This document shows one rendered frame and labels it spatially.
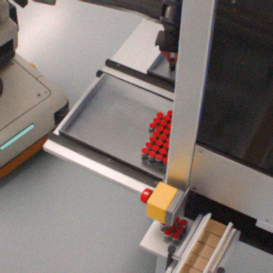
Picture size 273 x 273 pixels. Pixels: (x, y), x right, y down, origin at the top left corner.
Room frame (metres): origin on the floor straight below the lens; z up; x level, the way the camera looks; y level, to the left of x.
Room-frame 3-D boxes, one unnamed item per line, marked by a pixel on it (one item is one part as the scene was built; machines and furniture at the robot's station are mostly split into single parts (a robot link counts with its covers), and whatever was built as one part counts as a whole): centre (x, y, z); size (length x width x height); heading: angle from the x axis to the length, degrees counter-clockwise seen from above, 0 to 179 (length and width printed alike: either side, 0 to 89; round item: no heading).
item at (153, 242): (0.84, -0.11, 0.87); 0.14 x 0.13 x 0.02; 63
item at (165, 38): (1.45, -0.10, 1.04); 0.10 x 0.07 x 0.07; 77
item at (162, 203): (0.87, -0.08, 0.99); 0.08 x 0.07 x 0.07; 63
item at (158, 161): (1.14, -0.10, 0.90); 0.18 x 0.02 x 0.05; 153
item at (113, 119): (1.20, 0.02, 0.90); 0.34 x 0.26 x 0.04; 63
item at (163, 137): (1.15, -0.08, 0.90); 0.18 x 0.02 x 0.05; 153
